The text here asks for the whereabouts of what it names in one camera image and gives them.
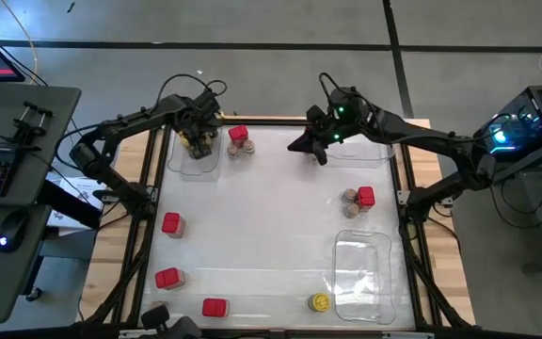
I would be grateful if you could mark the large clear plastic bin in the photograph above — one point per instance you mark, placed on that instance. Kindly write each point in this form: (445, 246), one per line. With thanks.
(362, 282)

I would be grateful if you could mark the black desk leg bar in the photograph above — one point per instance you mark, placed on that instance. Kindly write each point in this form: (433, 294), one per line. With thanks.
(71, 205)

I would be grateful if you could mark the red block bottom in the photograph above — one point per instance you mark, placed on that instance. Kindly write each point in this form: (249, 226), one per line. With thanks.
(214, 307)

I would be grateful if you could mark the black clamp stand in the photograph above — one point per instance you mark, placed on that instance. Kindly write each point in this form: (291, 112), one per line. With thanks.
(21, 128)

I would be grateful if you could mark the white paper sheet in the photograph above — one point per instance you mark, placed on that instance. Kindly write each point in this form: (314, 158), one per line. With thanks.
(83, 188)

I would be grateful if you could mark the black computer mouse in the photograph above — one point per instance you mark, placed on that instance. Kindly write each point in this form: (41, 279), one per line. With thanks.
(12, 230)

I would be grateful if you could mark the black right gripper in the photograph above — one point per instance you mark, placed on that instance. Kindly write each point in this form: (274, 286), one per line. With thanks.
(327, 129)

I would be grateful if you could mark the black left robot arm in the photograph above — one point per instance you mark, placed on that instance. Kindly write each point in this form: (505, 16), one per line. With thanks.
(120, 124)

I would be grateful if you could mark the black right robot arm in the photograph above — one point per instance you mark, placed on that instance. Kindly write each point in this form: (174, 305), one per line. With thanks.
(421, 136)

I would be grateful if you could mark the small clear plastic bin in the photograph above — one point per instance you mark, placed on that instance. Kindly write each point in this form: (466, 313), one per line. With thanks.
(196, 172)
(370, 157)

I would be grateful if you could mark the grey metal bracket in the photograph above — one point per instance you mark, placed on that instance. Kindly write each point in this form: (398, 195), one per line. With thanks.
(154, 194)
(403, 197)

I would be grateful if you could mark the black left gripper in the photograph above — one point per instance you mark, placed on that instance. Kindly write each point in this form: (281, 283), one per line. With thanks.
(198, 113)

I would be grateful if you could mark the black desk caster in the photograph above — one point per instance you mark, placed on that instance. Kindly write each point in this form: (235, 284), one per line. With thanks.
(34, 294)

